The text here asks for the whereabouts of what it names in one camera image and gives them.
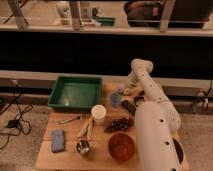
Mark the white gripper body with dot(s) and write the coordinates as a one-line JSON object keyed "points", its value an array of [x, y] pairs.
{"points": [[130, 83]]}

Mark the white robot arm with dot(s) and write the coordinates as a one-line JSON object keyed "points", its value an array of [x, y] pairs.
{"points": [[156, 119]]}

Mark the black remote control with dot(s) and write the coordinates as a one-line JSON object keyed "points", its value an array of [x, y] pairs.
{"points": [[129, 107]]}

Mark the bunch of dark grapes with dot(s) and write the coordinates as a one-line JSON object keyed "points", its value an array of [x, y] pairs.
{"points": [[122, 124]]}

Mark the white paper cup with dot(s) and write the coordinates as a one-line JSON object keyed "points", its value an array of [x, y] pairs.
{"points": [[98, 113]]}

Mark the green plastic tray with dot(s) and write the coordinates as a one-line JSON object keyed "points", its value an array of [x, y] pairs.
{"points": [[75, 93]]}

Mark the metal spoon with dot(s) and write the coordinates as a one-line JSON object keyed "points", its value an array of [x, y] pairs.
{"points": [[70, 120]]}

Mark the red-orange bowl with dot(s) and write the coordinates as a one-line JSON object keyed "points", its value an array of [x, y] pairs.
{"points": [[121, 147]]}

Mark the yellow banana peel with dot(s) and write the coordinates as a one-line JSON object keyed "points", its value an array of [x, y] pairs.
{"points": [[86, 129]]}

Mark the green bin in background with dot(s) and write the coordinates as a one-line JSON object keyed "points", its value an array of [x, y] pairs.
{"points": [[104, 21]]}

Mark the person in background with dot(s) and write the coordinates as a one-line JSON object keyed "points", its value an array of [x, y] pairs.
{"points": [[144, 13]]}

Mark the dark plate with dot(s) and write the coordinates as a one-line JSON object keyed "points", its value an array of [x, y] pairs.
{"points": [[179, 150]]}

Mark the blue sponge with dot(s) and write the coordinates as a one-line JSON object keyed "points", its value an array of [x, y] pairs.
{"points": [[58, 141]]}

